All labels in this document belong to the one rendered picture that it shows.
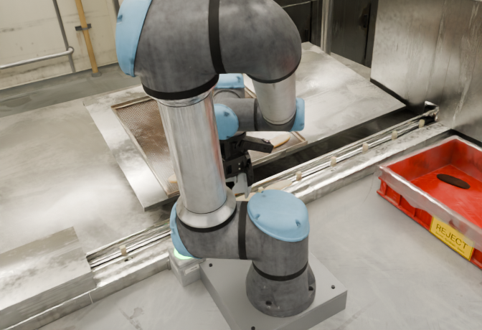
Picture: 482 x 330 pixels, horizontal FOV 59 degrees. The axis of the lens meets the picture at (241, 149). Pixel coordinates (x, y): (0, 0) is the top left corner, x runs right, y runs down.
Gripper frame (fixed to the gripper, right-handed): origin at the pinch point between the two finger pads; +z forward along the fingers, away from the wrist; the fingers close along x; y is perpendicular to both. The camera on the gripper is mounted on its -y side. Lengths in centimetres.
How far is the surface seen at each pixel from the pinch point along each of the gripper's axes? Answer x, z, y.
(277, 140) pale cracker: -14.1, -1.4, -22.0
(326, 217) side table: 16.4, 7.2, -16.9
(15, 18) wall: -370, 20, 23
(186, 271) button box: 16.5, 2.1, 26.2
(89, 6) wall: -370, 20, -45
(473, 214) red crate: 39, 7, -50
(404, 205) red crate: 26.9, 5.1, -35.8
